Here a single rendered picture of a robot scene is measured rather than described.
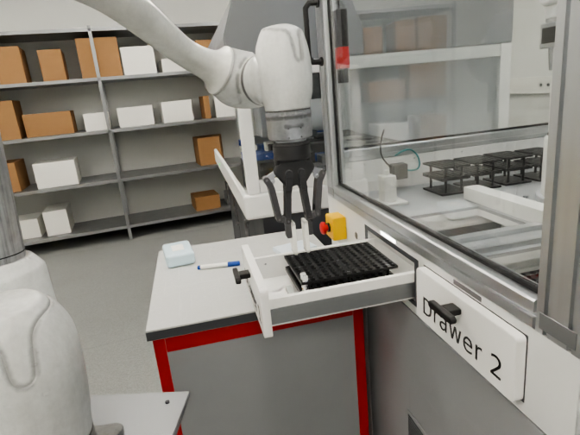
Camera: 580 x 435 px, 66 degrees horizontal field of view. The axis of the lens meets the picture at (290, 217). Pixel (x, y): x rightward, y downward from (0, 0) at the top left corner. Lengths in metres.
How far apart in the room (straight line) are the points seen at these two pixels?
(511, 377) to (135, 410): 0.62
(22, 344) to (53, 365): 0.05
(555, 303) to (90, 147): 4.79
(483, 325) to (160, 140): 4.59
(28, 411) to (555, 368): 0.68
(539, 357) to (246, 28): 1.43
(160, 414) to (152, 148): 4.39
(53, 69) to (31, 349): 4.13
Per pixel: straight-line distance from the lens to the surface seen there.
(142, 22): 0.80
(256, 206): 1.81
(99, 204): 5.21
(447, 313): 0.81
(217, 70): 0.95
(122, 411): 0.91
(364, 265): 1.04
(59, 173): 4.71
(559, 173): 0.63
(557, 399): 0.73
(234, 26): 1.77
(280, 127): 0.86
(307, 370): 1.31
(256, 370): 1.28
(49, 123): 4.74
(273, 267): 1.15
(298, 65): 0.85
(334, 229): 1.36
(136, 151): 5.11
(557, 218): 0.64
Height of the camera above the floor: 1.30
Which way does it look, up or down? 16 degrees down
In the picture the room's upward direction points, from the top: 5 degrees counter-clockwise
